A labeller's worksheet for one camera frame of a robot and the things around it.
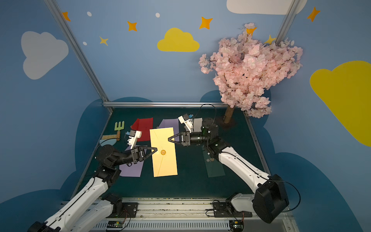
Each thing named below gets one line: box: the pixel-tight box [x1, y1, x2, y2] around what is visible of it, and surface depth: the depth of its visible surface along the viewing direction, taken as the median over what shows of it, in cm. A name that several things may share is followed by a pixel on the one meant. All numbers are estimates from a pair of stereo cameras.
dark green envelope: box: [201, 145, 226, 178], surface depth 92 cm
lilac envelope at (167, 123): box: [157, 117, 180, 135], surface depth 116 cm
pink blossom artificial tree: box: [199, 22, 303, 124], surface depth 73 cm
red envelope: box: [130, 117, 154, 142], surface depth 113 cm
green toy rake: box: [114, 120, 125, 142], surface depth 111 cm
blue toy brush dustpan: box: [99, 134, 118, 147], surface depth 106 cm
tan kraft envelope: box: [149, 127, 178, 178], surface depth 66 cm
